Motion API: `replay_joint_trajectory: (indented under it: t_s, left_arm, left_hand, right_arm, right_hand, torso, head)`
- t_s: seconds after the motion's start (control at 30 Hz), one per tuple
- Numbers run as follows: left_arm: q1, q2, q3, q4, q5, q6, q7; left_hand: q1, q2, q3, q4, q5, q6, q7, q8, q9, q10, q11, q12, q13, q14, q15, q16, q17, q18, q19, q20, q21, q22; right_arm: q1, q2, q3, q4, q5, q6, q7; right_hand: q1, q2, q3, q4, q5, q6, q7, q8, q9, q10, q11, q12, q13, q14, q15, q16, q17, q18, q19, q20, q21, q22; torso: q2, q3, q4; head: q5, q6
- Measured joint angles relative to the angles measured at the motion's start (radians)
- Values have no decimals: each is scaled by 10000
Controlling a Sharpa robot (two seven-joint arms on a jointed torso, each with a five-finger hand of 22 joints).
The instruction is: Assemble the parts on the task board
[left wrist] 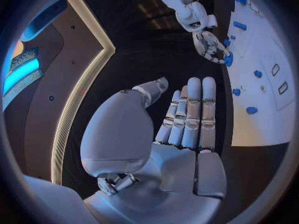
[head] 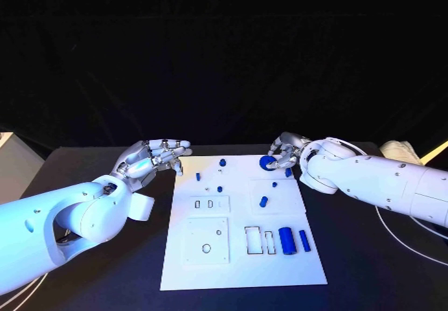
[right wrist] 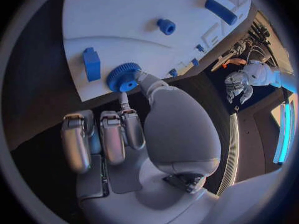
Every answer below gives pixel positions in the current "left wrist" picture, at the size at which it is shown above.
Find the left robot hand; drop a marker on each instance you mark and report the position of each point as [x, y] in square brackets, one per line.
[182, 171]

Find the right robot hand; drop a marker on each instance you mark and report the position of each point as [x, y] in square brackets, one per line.
[206, 43]

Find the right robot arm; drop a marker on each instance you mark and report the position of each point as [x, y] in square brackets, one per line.
[186, 9]

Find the white task board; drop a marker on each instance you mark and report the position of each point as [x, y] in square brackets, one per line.
[257, 50]

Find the small blue peg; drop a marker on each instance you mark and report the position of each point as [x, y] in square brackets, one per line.
[232, 37]

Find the blue long cylinder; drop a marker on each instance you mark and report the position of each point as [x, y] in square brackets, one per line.
[240, 25]

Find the blue plug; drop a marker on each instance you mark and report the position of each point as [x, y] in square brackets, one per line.
[258, 74]

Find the blue short cylinder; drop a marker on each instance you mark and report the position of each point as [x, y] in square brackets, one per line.
[251, 110]

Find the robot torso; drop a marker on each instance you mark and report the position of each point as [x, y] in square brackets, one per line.
[42, 115]

